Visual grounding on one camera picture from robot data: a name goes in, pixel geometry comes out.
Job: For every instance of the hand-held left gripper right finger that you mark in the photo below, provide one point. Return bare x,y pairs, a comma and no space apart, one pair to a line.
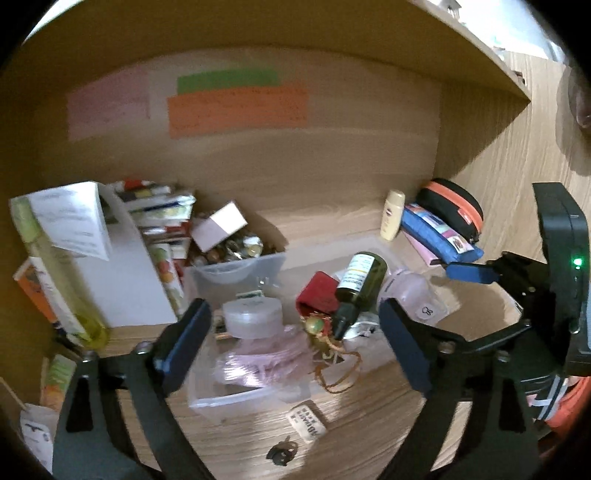
406,350

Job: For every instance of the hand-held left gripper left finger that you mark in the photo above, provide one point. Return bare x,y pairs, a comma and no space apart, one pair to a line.
184,344

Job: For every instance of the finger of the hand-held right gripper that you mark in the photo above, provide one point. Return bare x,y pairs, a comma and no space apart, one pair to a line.
468,272

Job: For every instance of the white round jar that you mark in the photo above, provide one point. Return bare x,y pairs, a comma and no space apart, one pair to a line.
253,316

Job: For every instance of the dark green glass bottle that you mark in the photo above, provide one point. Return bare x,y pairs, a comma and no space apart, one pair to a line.
360,281

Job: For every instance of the red felt pouch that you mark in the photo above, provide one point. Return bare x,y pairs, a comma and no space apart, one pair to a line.
318,293

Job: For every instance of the clear plastic storage box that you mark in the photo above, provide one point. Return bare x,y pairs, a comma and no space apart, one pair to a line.
295,277

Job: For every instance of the wooden desktop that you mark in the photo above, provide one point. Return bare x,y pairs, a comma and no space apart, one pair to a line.
369,429

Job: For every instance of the pink notebook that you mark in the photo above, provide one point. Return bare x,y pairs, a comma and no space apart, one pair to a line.
427,254

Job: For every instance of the blue fabric pouch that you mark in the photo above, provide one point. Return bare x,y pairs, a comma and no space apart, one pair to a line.
438,230

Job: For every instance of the clear plastic bottle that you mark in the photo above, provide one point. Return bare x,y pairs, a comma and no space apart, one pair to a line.
411,295

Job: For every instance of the black and orange zipper case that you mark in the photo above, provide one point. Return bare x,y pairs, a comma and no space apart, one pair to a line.
450,205

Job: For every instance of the pink zipper pouch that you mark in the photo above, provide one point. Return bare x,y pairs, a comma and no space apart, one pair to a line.
263,364

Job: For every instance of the tall white carton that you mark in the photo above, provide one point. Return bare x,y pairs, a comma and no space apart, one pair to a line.
134,277

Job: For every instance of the small clear container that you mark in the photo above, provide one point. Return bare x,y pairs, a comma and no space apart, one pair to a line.
235,265

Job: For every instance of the yellow lotion tube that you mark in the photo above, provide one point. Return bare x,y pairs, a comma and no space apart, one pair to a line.
392,214

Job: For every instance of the stack of snack packets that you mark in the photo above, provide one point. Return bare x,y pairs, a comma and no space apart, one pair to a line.
161,230

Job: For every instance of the orange cloth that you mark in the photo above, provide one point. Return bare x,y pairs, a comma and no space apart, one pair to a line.
572,406

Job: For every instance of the small white cube box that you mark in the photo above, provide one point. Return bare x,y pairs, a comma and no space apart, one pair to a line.
219,226

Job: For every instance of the white printed tag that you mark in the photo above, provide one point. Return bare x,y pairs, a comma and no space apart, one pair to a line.
305,422

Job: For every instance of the green and orange packet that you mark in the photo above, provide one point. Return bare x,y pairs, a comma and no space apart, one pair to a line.
57,381

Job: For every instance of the small black clip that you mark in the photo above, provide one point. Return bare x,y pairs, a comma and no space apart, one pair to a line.
281,452

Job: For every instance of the orange box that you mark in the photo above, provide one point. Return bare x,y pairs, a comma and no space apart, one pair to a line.
32,286

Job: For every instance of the white paper leaflet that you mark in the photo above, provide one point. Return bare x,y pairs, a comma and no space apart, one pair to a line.
74,217

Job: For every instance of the white card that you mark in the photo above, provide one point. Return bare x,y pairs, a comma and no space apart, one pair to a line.
39,434

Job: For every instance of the wooden shelf board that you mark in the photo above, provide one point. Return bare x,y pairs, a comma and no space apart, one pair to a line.
466,41

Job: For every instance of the orange paper note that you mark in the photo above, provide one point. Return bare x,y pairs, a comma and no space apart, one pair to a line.
238,110

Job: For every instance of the pink paper note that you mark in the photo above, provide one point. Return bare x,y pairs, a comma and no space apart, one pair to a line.
108,104

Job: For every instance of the green paper note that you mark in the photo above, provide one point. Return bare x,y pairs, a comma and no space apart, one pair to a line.
226,81

